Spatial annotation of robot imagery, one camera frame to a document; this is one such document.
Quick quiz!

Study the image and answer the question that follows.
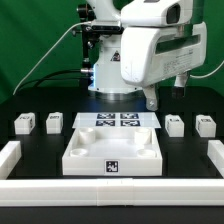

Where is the white right wall block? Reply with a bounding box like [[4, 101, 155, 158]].
[[207, 140, 224, 178]]

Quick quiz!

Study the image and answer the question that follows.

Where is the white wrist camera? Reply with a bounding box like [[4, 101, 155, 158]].
[[121, 0, 193, 27]]

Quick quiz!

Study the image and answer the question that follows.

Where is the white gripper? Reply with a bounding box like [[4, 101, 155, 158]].
[[120, 23, 207, 111]]

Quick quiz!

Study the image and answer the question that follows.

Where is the white wall block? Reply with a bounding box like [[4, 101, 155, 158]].
[[0, 141, 21, 180], [207, 140, 224, 178]]

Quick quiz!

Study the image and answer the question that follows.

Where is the black cable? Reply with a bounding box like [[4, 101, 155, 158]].
[[14, 69, 88, 94]]

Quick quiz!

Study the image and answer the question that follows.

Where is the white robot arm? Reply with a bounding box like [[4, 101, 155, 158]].
[[77, 0, 207, 111]]

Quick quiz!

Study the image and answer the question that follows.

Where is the white square tabletop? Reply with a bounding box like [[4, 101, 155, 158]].
[[62, 127, 163, 176]]

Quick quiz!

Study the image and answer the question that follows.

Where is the white front wall rail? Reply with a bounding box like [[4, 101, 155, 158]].
[[0, 179, 224, 207]]

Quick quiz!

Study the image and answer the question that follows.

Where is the white sheet with tags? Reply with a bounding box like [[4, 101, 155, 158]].
[[73, 112, 161, 128]]

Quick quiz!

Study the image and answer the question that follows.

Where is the white cable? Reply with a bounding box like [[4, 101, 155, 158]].
[[12, 20, 93, 96]]

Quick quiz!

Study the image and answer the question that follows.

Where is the white left wall block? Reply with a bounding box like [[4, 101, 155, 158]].
[[0, 141, 21, 180]]

